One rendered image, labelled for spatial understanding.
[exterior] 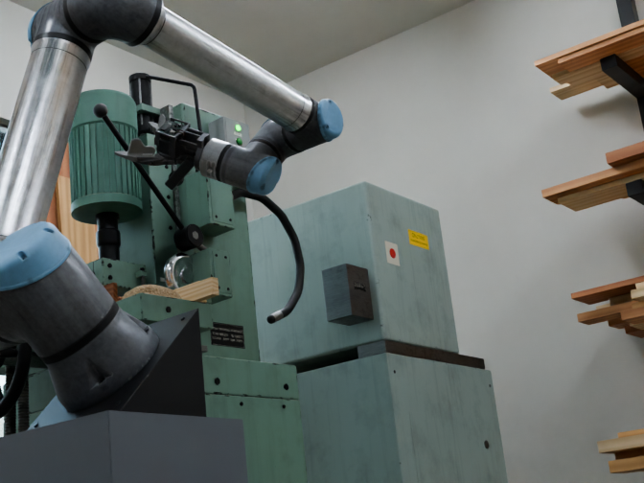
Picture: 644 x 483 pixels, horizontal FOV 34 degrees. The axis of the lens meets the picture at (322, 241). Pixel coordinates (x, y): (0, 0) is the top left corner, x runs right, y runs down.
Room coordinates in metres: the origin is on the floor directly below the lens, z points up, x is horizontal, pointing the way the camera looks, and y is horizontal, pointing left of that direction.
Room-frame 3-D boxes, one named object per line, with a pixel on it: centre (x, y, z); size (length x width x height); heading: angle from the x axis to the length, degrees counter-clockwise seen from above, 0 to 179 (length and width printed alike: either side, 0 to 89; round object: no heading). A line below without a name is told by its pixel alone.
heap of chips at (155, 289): (2.25, 0.39, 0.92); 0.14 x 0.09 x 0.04; 141
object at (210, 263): (2.52, 0.29, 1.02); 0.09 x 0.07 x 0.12; 51
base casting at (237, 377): (2.57, 0.45, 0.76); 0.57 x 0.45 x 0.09; 141
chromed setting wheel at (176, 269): (2.50, 0.35, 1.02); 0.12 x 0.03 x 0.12; 141
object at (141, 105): (2.58, 0.44, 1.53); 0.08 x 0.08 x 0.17; 51
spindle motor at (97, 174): (2.48, 0.53, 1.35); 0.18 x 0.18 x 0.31
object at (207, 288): (2.42, 0.46, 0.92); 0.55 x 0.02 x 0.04; 51
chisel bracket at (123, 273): (2.49, 0.51, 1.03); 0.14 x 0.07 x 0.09; 141
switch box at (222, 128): (2.64, 0.22, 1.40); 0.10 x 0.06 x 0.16; 141
